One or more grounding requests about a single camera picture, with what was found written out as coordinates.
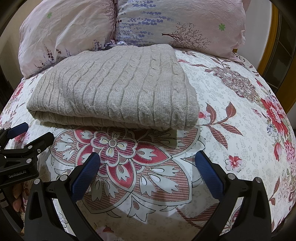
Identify pink floral pillow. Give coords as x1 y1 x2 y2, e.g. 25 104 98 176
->
18 0 117 80

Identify small patterned cloth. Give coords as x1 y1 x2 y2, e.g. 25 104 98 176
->
105 40 128 49

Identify grey cable knit sweater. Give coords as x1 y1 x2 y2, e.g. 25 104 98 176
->
26 44 201 131

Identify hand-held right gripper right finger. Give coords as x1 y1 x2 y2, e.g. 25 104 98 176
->
192 151 273 241

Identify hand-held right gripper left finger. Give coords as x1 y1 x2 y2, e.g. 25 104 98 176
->
24 152 101 241

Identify floral bed sheet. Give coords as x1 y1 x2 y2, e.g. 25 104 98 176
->
0 46 296 241

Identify pink pillow with tree print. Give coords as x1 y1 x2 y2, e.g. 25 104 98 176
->
114 0 247 59

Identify person's left hand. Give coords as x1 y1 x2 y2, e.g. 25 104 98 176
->
11 182 26 213

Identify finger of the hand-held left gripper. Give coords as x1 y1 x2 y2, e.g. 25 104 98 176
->
0 123 29 149
0 132 55 163

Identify yellow wooden frame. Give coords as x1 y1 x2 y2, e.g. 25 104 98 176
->
256 4 287 77

